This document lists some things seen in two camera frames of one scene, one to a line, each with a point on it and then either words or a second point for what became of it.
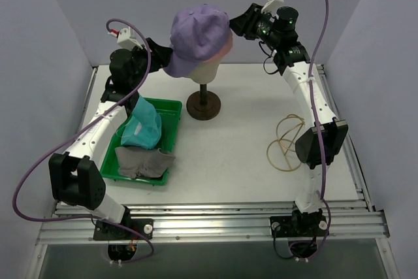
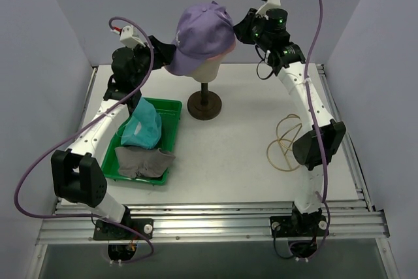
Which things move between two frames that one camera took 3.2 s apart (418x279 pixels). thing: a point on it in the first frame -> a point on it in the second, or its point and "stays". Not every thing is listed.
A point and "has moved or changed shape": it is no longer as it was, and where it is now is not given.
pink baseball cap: [225, 50] has moved or changed shape
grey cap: [136, 163] stays
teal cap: [143, 129] stays
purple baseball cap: [197, 32] stays
